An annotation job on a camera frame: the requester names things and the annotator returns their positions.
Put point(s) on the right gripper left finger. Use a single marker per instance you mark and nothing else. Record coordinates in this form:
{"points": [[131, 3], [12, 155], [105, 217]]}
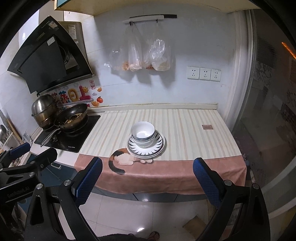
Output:
{"points": [[42, 221]]}

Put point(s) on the black range hood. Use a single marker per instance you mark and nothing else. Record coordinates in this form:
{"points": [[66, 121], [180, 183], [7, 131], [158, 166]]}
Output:
{"points": [[49, 57]]}

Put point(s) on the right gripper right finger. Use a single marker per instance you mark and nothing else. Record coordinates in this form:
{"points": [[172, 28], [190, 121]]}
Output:
{"points": [[252, 222]]}

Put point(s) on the blue leaf pattern plate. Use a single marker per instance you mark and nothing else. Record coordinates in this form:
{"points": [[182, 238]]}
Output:
{"points": [[147, 153]]}

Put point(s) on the steel pot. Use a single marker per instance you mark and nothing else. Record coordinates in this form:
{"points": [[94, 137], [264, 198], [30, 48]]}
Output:
{"points": [[44, 111]]}

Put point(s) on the cardboard piece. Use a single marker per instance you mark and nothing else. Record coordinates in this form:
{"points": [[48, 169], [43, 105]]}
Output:
{"points": [[195, 226]]}

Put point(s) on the frying pan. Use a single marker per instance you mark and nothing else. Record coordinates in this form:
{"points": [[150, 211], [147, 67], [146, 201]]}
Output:
{"points": [[68, 119]]}

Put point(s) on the left wall socket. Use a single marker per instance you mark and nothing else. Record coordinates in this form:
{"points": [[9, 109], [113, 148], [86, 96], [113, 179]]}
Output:
{"points": [[193, 73]]}

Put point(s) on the wall hook rail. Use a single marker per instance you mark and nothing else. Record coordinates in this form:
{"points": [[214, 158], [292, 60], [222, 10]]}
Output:
{"points": [[145, 18]]}

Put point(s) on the striped table cloth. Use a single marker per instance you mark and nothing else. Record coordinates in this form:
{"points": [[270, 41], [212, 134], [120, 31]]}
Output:
{"points": [[189, 134]]}

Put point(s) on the left plastic bag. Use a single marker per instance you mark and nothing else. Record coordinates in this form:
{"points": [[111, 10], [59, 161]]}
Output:
{"points": [[134, 44]]}

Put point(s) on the right wall socket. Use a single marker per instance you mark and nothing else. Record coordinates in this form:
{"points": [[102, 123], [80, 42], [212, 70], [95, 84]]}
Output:
{"points": [[215, 75]]}

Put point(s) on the wall socket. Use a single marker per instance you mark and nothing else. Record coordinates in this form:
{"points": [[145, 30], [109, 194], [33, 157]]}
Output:
{"points": [[205, 74], [193, 73], [215, 75]]}

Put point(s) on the colourful wall stickers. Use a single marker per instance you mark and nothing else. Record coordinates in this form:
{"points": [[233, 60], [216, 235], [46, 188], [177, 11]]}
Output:
{"points": [[87, 91]]}

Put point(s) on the white blue rimmed bowl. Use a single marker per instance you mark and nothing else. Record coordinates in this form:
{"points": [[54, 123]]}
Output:
{"points": [[142, 131]]}

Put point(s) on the middle wall socket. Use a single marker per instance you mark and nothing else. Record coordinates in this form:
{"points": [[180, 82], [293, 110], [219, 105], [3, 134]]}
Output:
{"points": [[205, 74]]}

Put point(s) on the black induction cooktop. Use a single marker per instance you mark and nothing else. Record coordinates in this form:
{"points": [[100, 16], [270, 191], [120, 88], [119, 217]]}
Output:
{"points": [[73, 140]]}

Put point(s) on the right plastic bag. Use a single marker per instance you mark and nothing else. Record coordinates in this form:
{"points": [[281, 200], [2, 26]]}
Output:
{"points": [[156, 51]]}

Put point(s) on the plastic bag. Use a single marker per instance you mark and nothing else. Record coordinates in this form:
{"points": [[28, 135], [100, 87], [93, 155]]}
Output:
{"points": [[156, 51], [134, 44]]}

